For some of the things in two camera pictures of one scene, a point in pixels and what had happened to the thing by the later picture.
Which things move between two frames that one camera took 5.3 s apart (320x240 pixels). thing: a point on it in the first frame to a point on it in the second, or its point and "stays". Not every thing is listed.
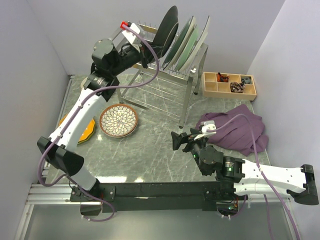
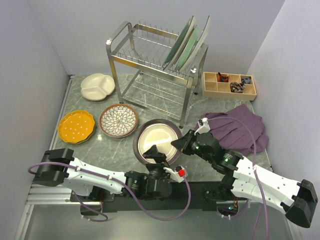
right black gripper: [177, 139] stays
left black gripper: [145, 55] to [159, 157]
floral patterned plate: [118, 120] stays
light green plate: [188, 50] stays
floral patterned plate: [118, 124] stays
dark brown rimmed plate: [166, 34] to [159, 132]
